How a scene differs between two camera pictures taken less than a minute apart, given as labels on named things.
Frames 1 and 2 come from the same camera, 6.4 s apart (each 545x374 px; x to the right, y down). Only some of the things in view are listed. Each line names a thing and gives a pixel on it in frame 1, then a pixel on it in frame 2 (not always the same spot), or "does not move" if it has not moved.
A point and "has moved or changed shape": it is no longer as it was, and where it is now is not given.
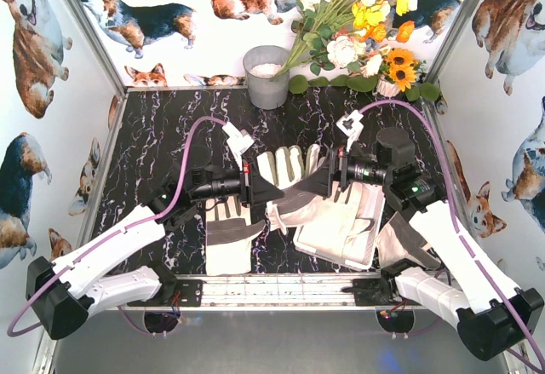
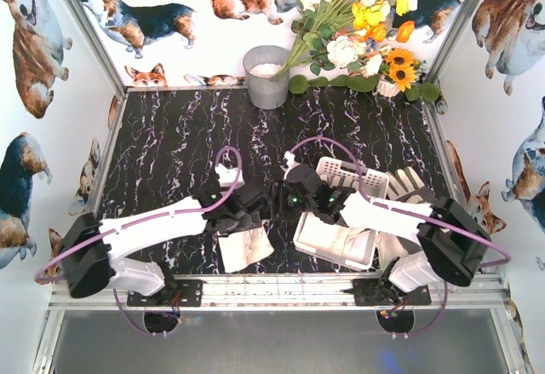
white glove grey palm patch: [228, 235] has moved or changed shape
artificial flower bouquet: [350, 18] does not move
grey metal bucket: [261, 63] does not move
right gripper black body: [333, 172] to [281, 199]
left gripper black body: [246, 183] to [264, 199]
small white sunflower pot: [385, 87] does not move
